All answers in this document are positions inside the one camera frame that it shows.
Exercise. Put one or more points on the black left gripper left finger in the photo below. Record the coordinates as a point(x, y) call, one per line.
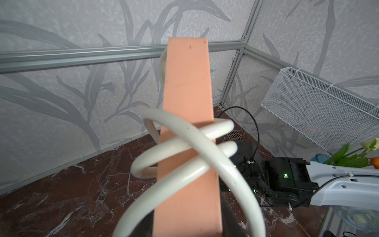
point(145, 227)

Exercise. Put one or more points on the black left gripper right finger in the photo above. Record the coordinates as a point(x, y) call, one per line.
point(231, 227)

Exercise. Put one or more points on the white wire mesh basket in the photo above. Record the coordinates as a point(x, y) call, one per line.
point(327, 115)

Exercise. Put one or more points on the beige plastic litter scoop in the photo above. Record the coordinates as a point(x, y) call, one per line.
point(236, 135)

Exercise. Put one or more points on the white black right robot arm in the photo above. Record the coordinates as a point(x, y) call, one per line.
point(351, 179)

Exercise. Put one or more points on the artificial flower bouquet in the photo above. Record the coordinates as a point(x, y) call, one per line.
point(355, 159)

